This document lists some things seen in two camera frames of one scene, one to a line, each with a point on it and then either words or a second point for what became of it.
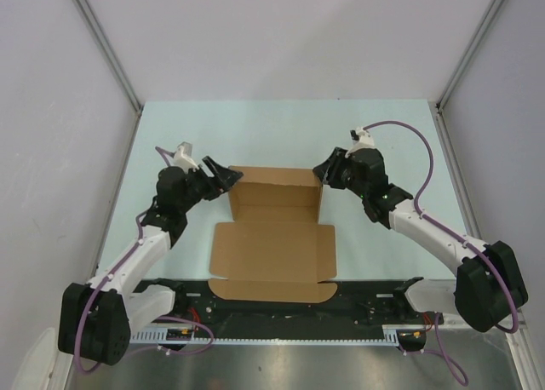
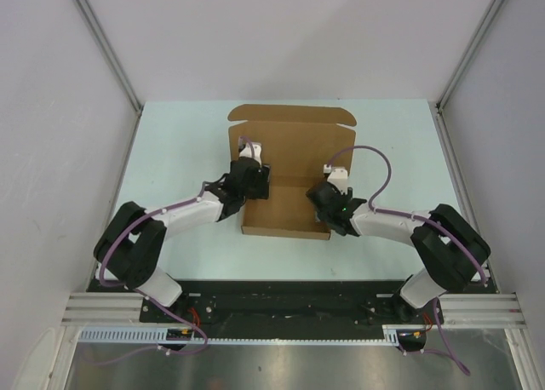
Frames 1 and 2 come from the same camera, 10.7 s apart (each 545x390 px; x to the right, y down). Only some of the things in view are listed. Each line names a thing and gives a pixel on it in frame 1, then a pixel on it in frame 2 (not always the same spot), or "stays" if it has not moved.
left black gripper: (222, 180) -> (261, 178)
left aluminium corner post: (105, 42) stays
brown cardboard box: (275, 249) -> (299, 143)
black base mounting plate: (358, 305) stays
